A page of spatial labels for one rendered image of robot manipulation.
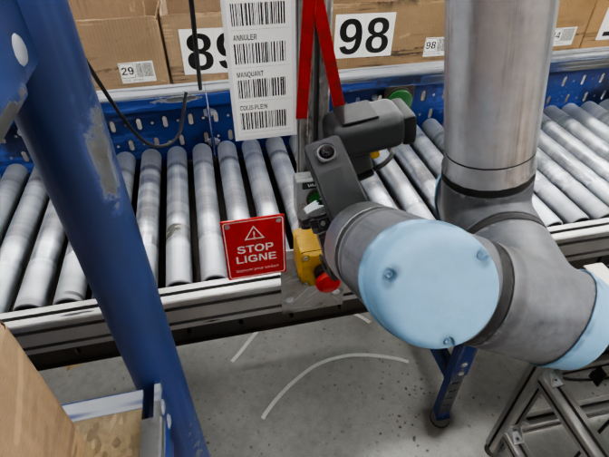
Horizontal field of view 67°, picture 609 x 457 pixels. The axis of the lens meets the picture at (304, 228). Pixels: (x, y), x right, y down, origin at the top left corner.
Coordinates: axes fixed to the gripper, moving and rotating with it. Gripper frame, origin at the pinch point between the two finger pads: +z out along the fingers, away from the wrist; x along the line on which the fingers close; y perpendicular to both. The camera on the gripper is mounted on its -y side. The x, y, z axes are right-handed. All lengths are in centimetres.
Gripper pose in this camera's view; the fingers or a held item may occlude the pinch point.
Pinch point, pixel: (317, 202)
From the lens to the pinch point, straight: 67.0
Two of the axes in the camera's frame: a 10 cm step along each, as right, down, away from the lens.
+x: 9.3, -3.4, 1.2
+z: -1.9, -1.7, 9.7
